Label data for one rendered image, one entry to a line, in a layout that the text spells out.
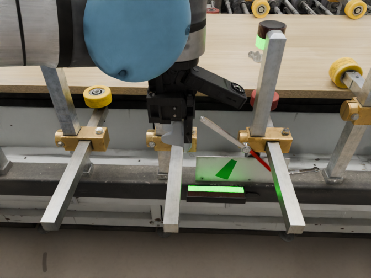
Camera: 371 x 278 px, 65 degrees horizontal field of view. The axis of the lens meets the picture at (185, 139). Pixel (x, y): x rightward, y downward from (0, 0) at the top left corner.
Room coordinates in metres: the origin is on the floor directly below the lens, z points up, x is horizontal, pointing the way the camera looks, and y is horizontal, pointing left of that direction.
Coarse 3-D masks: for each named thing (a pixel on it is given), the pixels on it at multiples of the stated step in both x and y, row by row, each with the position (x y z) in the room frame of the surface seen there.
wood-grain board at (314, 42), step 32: (224, 32) 1.26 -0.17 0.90; (256, 32) 1.26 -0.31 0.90; (288, 32) 1.26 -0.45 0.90; (320, 32) 1.26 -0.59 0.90; (352, 32) 1.26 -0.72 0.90; (224, 64) 0.95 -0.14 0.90; (256, 64) 0.95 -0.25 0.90; (288, 64) 0.95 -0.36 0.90; (320, 64) 0.95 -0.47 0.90; (288, 96) 0.77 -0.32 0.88; (320, 96) 0.77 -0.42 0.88; (352, 96) 0.77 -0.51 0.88
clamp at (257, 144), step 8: (248, 128) 0.62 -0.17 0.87; (272, 128) 0.62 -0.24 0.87; (280, 128) 0.62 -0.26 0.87; (288, 128) 0.62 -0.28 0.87; (240, 136) 0.59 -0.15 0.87; (248, 136) 0.59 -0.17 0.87; (264, 136) 0.59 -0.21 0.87; (272, 136) 0.59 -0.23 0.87; (280, 136) 0.59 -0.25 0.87; (288, 136) 0.59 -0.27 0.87; (256, 144) 0.58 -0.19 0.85; (264, 144) 0.58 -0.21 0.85; (280, 144) 0.58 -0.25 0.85; (288, 144) 0.58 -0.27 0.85; (264, 152) 0.58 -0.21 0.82; (288, 152) 0.58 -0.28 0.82
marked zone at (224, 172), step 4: (232, 160) 0.58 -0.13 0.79; (228, 164) 0.58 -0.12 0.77; (232, 164) 0.58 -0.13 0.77; (224, 168) 0.58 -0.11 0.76; (228, 168) 0.58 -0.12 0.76; (232, 168) 0.58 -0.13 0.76; (220, 172) 0.58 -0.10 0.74; (224, 172) 0.58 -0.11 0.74; (228, 172) 0.58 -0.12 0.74; (216, 176) 0.58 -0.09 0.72; (220, 176) 0.58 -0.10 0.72; (224, 176) 0.58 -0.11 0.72; (228, 176) 0.58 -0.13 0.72
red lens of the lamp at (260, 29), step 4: (260, 24) 0.65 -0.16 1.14; (260, 28) 0.64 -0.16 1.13; (264, 28) 0.63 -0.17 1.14; (268, 28) 0.63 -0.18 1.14; (284, 28) 0.63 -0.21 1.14; (260, 32) 0.64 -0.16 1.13; (264, 32) 0.63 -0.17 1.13; (284, 32) 0.63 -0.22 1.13; (260, 36) 0.64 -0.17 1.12; (264, 36) 0.63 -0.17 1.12
